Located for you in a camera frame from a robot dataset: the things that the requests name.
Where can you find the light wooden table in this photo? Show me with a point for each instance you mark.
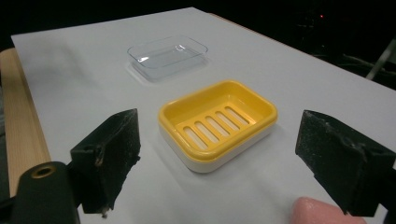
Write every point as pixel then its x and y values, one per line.
pixel 21 124

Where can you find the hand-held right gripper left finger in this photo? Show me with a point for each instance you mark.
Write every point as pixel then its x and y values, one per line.
pixel 107 146

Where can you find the grey metal stand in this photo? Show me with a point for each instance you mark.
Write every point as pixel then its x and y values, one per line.
pixel 381 60

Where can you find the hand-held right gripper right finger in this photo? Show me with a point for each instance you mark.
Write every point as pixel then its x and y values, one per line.
pixel 339 155

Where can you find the clear plastic tray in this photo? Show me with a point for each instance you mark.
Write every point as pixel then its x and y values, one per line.
pixel 166 56

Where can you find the yellow and white soap dish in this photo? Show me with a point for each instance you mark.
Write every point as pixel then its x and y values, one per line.
pixel 214 124

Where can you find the pink soap bar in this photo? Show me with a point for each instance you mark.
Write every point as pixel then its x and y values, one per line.
pixel 320 213

